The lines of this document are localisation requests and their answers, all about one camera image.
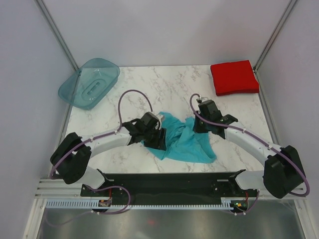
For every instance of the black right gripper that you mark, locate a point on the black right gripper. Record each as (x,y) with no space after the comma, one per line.
(197,128)

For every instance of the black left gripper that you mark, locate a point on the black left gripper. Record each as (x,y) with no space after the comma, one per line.
(159,143)

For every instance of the teal t shirt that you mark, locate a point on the teal t shirt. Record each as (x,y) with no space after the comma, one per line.
(182,143)

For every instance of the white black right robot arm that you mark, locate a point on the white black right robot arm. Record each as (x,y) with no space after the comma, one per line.
(282,172)

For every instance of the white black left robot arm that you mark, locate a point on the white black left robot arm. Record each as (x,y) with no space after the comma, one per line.
(70,160)

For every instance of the folded red t shirt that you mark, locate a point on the folded red t shirt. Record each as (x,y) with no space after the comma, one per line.
(234,78)

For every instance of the teal transparent plastic bin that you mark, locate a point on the teal transparent plastic bin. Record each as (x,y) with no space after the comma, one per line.
(86,87)

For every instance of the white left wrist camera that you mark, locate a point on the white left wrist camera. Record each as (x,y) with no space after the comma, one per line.
(160,119)

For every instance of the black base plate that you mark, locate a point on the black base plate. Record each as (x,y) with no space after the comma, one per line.
(181,188)

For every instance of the white slotted cable duct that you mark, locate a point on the white slotted cable duct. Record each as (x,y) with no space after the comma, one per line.
(95,204)

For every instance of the aluminium frame rail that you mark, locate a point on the aluminium frame rail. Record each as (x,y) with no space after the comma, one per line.
(57,189)

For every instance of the right aluminium corner post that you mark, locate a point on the right aluminium corner post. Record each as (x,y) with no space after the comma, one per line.
(275,33)

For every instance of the aluminium corner post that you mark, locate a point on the aluminium corner post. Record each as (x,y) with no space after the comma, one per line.
(275,33)
(56,32)

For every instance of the left aluminium corner post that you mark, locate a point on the left aluminium corner post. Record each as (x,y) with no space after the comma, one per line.
(56,32)

